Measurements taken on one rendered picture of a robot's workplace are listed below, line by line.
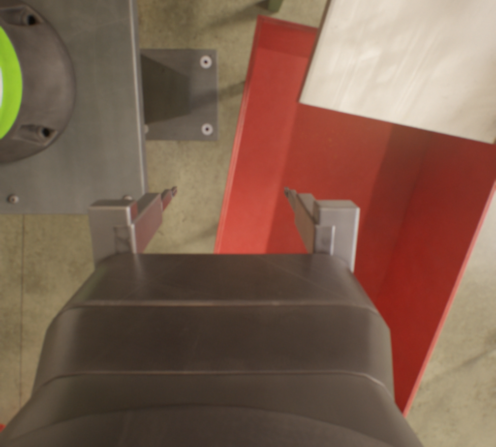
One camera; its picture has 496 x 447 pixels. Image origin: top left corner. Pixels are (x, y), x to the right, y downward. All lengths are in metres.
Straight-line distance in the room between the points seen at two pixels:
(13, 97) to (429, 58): 0.39
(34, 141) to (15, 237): 1.25
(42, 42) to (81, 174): 0.12
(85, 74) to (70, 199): 0.12
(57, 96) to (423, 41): 0.36
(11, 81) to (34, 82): 0.03
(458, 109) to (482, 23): 0.10
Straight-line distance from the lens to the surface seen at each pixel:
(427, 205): 0.76
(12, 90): 0.31
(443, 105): 0.48
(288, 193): 0.15
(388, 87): 0.45
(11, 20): 0.37
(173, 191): 0.16
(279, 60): 0.72
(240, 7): 1.29
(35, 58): 0.34
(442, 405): 2.05
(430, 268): 0.72
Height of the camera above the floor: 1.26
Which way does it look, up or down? 75 degrees down
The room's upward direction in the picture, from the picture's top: 175 degrees clockwise
